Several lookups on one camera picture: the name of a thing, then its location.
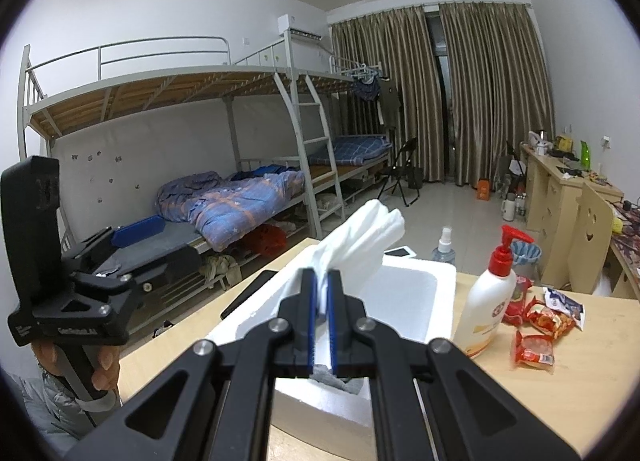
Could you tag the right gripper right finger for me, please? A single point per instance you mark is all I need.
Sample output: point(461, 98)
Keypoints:
point(429, 401)

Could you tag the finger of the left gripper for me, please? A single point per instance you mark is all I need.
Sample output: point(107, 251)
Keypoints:
point(137, 231)

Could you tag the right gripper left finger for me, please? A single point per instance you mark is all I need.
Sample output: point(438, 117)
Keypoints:
point(214, 401)

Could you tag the white foam sheet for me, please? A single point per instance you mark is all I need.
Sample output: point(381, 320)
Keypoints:
point(355, 249)

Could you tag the grey sock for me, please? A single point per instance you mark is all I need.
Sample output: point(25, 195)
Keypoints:
point(323, 375)

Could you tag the person's left hand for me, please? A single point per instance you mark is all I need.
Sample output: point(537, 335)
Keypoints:
point(104, 378)

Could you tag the blue plaid quilt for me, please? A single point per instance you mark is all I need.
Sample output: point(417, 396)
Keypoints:
point(223, 211)

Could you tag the metal bunk bed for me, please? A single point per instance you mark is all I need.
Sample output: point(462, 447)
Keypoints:
point(123, 119)

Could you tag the red snack packet front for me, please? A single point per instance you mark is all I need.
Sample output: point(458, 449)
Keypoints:
point(533, 351)

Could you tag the black smartphone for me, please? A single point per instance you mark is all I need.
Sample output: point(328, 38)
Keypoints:
point(254, 286)

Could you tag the white lotion pump bottle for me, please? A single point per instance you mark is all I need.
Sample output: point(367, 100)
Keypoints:
point(489, 296)

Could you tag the red snack packet pile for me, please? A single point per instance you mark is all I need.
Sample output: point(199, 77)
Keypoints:
point(554, 314)

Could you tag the wooden smiley chair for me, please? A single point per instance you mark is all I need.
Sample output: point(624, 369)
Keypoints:
point(591, 240)

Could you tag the wooden desk with drawers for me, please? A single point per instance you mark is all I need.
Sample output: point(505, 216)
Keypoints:
point(552, 208)

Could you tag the black folding chair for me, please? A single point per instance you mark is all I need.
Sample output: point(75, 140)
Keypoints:
point(401, 172)

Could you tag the white air conditioner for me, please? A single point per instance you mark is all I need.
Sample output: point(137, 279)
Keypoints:
point(289, 24)

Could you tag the green plastic item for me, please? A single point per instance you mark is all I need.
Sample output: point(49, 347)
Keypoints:
point(585, 156)

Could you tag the brown window curtains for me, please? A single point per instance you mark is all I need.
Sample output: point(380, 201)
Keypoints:
point(465, 81)

